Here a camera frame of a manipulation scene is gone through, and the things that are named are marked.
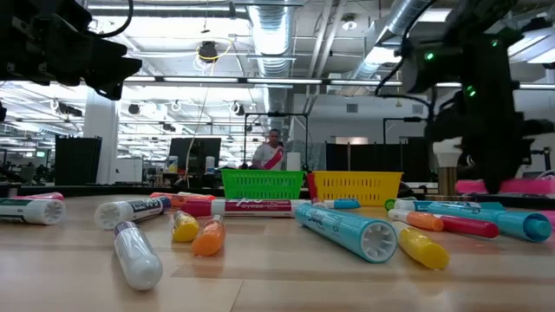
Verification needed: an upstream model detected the turquoise Sharpie highlighter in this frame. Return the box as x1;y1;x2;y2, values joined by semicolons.
427;201;552;244
294;202;399;264

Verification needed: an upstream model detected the light blue Expo marker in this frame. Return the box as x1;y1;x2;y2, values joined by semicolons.
395;198;506;212

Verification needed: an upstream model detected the purple white marker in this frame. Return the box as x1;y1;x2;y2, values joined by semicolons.
113;220;164;291

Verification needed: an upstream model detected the orange white marker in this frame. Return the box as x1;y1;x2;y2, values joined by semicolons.
388;208;445;232
192;215;227;257

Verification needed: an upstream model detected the orange highlighter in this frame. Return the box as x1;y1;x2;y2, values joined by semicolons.
149;192;217;208

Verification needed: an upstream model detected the dark green Expo marker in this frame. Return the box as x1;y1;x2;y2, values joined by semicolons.
0;197;68;226

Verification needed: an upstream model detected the thin red marker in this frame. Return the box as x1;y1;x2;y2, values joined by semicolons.
437;215;500;239

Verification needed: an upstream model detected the white pillar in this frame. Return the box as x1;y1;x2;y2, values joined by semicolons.
82;88;121;185

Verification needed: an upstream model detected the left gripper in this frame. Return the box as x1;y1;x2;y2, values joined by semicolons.
0;0;143;101

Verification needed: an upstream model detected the light blue capped marker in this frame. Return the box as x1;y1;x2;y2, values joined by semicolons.
323;198;362;211

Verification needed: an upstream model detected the pink highlighter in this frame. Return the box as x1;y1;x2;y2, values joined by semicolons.
454;179;555;196
12;192;65;201

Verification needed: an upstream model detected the rig light bar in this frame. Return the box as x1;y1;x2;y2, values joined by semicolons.
123;74;555;91

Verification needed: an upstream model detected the person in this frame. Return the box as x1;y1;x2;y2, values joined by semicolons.
251;128;286;171

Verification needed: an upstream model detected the yellow plastic basket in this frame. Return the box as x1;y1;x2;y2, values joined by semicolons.
311;170;404;207

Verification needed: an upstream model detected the maroon Expo marker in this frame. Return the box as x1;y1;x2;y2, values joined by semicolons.
180;198;314;218

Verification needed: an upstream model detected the yellow white marker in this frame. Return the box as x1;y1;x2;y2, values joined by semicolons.
392;220;451;270
171;210;200;244

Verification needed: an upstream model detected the silver ventilation duct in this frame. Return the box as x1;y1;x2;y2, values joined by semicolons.
246;0;296;116

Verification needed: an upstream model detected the green plastic basket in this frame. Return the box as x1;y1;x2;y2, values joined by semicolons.
220;169;306;201

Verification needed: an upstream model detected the black ceiling camera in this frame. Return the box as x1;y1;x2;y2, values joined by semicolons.
197;41;220;64

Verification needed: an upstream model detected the dark blue Expo marker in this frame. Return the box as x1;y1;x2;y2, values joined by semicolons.
94;196;173;231

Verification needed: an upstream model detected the black stand frame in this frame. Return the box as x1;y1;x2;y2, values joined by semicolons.
243;111;310;171
382;115;434;146

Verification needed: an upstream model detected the black partition panel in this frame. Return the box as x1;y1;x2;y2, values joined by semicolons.
55;136;103;186
324;137;434;183

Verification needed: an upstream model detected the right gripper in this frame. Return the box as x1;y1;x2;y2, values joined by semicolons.
427;101;537;195

